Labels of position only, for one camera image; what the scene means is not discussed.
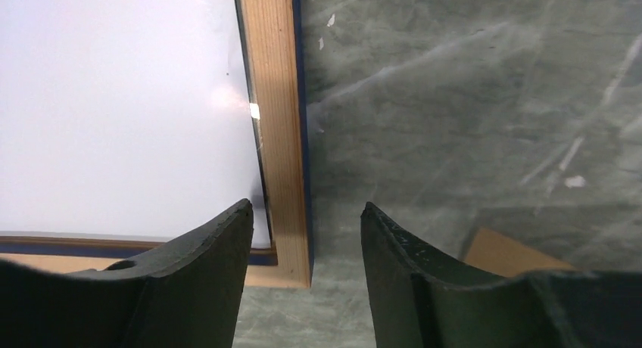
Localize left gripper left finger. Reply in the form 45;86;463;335
1;199;254;347

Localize glossy photo white borders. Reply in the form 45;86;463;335
1;0;270;248

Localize brown cardboard backing board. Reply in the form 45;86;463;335
463;228;575;277

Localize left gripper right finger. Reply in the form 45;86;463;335
360;202;641;347

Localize brown wooden picture frame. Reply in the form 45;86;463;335
1;0;312;287

